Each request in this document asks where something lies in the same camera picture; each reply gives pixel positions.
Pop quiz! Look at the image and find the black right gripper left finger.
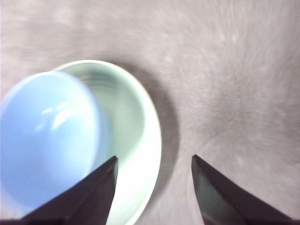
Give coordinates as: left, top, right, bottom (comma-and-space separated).
20, 156, 118, 225

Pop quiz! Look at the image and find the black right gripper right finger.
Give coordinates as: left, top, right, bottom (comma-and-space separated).
191, 154, 300, 225

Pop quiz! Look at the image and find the blue ribbed bowl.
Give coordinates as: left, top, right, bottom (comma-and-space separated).
0, 71, 111, 208

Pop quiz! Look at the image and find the pale green plate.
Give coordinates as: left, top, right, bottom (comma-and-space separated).
50, 60, 162, 225

